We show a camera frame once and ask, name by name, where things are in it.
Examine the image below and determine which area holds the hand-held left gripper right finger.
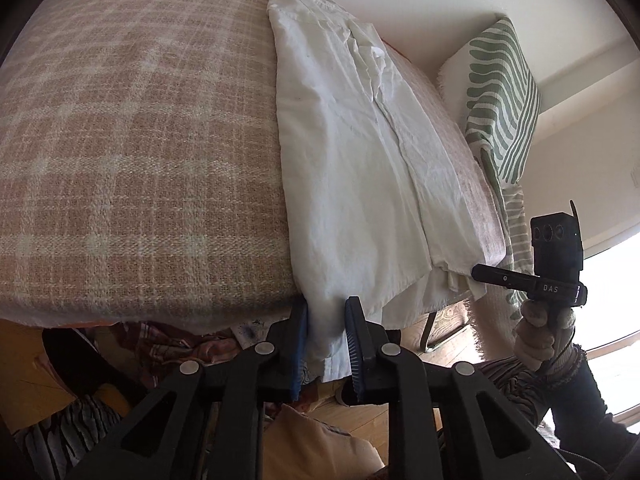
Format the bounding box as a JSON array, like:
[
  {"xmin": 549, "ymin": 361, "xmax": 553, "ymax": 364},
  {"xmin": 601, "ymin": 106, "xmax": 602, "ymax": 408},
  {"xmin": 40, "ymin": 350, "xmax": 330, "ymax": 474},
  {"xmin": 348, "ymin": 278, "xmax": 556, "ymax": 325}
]
[{"xmin": 344, "ymin": 296, "xmax": 581, "ymax": 480}]

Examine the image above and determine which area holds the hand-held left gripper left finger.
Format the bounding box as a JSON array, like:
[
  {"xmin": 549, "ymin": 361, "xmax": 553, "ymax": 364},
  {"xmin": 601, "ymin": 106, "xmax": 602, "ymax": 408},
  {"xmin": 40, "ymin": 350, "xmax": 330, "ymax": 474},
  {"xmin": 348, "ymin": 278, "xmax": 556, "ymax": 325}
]
[{"xmin": 65, "ymin": 296, "xmax": 309, "ymax": 480}]

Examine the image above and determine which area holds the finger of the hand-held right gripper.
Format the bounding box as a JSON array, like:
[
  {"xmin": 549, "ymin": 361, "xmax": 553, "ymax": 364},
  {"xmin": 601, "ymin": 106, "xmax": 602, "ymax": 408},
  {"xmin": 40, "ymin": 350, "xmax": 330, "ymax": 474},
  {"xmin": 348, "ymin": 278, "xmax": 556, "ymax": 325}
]
[{"xmin": 471, "ymin": 263, "xmax": 538, "ymax": 292}]

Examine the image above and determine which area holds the white long-sleeved shirt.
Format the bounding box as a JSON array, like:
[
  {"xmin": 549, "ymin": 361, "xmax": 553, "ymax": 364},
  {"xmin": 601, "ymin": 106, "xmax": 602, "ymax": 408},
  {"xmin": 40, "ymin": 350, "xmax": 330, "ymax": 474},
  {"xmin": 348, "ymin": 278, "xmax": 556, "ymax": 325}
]
[{"xmin": 264, "ymin": 0, "xmax": 488, "ymax": 383}]

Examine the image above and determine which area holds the person's right forearm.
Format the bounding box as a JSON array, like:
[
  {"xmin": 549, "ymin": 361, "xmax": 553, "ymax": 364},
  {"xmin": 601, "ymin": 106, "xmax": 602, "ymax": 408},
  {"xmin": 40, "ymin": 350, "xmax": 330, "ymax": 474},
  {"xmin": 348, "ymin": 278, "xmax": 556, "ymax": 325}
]
[{"xmin": 537, "ymin": 345, "xmax": 640, "ymax": 471}]

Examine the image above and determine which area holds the person's right hand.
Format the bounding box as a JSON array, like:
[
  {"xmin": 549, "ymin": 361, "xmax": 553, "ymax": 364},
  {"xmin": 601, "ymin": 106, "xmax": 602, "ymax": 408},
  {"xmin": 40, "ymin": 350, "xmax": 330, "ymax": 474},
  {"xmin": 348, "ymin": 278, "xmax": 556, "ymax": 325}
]
[{"xmin": 514, "ymin": 299, "xmax": 576, "ymax": 373}]

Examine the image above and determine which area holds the beige pillow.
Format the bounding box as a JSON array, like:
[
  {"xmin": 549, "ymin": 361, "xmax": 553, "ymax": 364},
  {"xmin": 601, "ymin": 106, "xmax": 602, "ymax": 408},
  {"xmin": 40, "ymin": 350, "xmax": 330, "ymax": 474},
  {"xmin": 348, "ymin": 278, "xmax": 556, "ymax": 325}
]
[{"xmin": 262, "ymin": 402, "xmax": 386, "ymax": 480}]

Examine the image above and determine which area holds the red plaid cloth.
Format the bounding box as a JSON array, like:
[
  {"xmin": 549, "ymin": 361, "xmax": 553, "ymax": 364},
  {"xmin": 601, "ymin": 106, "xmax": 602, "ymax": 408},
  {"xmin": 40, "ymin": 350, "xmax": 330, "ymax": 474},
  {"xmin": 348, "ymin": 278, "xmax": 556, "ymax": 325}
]
[{"xmin": 117, "ymin": 322, "xmax": 241, "ymax": 367}]

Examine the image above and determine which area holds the green striped white cushion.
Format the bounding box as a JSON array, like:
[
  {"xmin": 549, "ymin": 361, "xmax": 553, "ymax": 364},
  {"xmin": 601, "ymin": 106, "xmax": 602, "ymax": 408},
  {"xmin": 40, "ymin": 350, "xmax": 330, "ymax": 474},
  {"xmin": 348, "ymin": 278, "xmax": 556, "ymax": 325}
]
[{"xmin": 437, "ymin": 16, "xmax": 543, "ymax": 183}]

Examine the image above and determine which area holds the zebra striped cloth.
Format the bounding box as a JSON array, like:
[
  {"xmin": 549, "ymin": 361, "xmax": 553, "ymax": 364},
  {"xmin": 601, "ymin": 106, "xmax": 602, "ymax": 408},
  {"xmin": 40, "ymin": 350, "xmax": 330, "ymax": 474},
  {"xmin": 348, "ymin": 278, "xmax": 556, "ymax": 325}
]
[{"xmin": 15, "ymin": 394, "xmax": 121, "ymax": 480}]

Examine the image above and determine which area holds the beige plaid blanket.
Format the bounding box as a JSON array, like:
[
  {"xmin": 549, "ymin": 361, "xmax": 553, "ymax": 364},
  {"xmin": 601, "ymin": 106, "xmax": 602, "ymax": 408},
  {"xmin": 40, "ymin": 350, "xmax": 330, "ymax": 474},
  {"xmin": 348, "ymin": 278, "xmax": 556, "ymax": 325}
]
[{"xmin": 0, "ymin": 0, "xmax": 511, "ymax": 333}]

